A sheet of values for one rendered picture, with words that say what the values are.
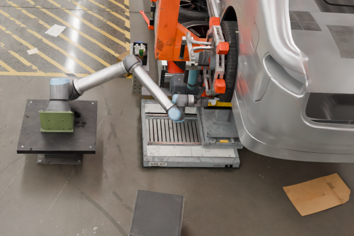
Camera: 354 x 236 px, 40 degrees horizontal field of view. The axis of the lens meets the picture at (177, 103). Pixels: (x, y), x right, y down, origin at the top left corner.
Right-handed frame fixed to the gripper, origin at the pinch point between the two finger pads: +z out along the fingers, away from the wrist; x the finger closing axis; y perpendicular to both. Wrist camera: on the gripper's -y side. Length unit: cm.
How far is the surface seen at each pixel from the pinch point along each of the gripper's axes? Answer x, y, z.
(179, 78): -55, -22, -24
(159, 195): 31, 74, -49
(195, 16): -114, -95, 0
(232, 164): -28, 54, 20
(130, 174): -26, 64, -68
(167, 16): -21, -70, -40
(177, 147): -38, 41, -27
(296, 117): 102, 18, 27
